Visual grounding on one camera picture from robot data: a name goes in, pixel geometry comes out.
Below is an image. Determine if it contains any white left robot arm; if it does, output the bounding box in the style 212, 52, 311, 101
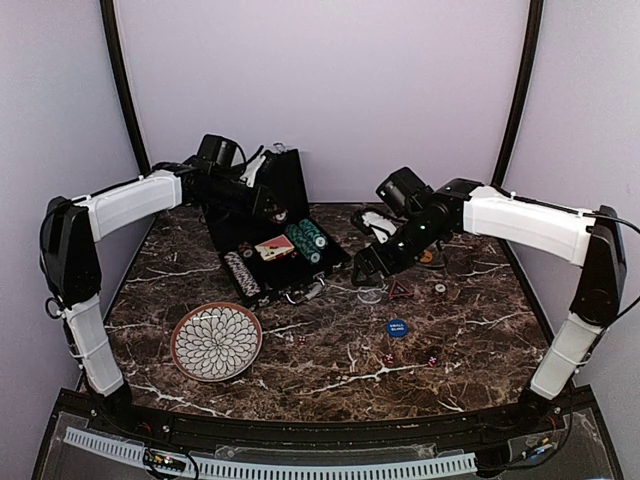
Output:
39, 134, 288, 398

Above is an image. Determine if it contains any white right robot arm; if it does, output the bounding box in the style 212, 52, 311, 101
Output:
352, 167, 627, 434

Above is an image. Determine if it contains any clear dealer button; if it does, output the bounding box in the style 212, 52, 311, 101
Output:
356, 287, 386, 305

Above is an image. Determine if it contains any black red all-in triangle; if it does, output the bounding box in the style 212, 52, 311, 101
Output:
389, 280, 414, 300

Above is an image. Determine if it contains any red playing card deck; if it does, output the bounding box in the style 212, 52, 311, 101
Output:
255, 234, 295, 261

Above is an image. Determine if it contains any orange black chip stack case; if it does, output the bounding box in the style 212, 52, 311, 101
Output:
238, 242, 256, 259

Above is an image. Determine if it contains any black poker case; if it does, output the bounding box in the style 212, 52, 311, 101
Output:
196, 145, 351, 307

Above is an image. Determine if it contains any orange big blind button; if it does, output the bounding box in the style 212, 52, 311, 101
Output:
419, 251, 433, 264

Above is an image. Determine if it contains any green blue chip stack rear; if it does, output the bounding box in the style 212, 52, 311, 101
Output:
298, 218, 328, 249

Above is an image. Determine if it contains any green blue chip stack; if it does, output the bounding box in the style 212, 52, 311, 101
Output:
298, 218, 328, 249
285, 224, 321, 264

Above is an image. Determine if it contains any green blue chip stack front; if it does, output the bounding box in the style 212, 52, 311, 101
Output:
285, 224, 321, 264

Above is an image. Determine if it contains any blue small blind button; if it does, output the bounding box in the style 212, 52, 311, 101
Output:
386, 319, 409, 338

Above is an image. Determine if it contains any floral patterned plate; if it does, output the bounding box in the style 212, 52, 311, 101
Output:
171, 302, 263, 383

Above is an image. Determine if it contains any black front table rail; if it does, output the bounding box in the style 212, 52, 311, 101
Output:
54, 389, 596, 451

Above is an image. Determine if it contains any white slotted cable duct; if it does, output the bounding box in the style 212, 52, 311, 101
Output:
63, 427, 477, 479

